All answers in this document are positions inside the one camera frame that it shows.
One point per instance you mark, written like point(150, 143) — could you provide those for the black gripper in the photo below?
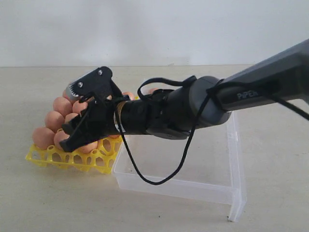
point(99, 121)

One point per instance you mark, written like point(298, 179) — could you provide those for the brown egg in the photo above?
point(62, 105)
point(60, 136)
point(65, 95)
point(78, 107)
point(43, 137)
point(86, 149)
point(70, 116)
point(151, 90)
point(54, 120)
point(129, 94)
point(114, 136)

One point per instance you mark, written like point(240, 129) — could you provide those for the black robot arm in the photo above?
point(191, 103)

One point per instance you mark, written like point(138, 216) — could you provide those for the yellow plastic egg tray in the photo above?
point(101, 159)

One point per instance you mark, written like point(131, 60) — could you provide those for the clear plastic container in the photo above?
point(212, 171)

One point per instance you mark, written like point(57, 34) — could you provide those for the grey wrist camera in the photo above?
point(96, 84)

